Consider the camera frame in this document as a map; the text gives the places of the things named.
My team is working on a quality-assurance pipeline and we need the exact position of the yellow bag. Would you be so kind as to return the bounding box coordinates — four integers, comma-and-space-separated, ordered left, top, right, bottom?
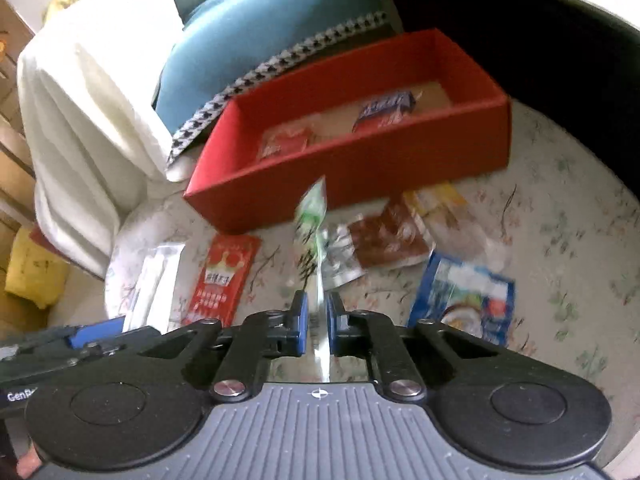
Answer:
5, 227, 71, 311

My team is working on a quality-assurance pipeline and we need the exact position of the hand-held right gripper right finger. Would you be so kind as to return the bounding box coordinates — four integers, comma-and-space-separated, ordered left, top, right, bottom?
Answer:
325, 291, 486, 403

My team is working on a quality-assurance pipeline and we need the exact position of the red cardboard box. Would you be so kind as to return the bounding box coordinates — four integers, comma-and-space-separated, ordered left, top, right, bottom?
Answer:
182, 29, 512, 235

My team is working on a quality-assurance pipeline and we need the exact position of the houndstooth cloth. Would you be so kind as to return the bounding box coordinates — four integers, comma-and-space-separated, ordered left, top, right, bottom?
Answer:
167, 10, 396, 171

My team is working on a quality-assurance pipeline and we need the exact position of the dark blue chocolate bar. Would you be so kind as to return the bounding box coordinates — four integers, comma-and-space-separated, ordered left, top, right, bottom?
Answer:
352, 91, 418, 133

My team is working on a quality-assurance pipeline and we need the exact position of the clear plastic packet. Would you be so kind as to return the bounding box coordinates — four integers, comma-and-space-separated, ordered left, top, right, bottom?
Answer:
440, 210, 513, 271

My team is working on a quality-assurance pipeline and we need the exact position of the silver snack packet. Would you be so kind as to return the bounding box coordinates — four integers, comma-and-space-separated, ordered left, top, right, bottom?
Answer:
320, 225, 366, 288

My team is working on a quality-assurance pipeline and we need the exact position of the wooden furniture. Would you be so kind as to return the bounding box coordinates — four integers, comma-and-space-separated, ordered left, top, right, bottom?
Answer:
0, 0, 41, 231

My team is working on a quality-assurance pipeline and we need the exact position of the floral tablecloth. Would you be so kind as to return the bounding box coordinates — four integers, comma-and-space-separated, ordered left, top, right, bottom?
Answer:
105, 95, 640, 461

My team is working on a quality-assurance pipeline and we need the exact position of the white snack packet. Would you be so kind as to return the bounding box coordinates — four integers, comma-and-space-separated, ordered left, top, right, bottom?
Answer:
122, 242, 186, 333

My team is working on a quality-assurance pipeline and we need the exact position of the red snack packet yellow print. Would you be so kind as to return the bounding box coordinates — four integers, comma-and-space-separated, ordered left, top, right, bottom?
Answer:
181, 234, 262, 328

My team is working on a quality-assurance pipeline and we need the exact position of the brown snack packet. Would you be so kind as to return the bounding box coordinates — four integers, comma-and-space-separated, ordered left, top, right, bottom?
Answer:
347, 205, 436, 271

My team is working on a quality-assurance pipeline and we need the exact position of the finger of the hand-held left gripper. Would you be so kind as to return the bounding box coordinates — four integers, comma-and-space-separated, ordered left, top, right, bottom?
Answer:
0, 316, 168, 376

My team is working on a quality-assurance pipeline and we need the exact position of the white cloth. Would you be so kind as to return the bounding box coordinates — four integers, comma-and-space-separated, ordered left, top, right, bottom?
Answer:
17, 0, 186, 281

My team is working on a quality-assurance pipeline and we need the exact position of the green snack packet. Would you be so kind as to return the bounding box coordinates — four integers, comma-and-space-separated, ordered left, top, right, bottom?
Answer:
292, 176, 333, 386

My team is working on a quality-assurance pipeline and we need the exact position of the teal cushion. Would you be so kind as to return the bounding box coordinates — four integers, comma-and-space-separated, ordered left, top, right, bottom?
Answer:
140, 0, 396, 131

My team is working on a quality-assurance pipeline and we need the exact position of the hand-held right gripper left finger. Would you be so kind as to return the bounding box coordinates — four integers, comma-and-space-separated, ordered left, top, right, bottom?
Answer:
145, 290, 308, 403

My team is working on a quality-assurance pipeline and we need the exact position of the blue coconut snack packet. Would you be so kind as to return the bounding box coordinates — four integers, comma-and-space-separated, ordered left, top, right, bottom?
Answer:
407, 251, 516, 347

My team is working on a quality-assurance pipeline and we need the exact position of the small red snack packet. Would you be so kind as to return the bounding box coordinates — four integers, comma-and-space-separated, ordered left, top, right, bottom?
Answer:
257, 127, 313, 161

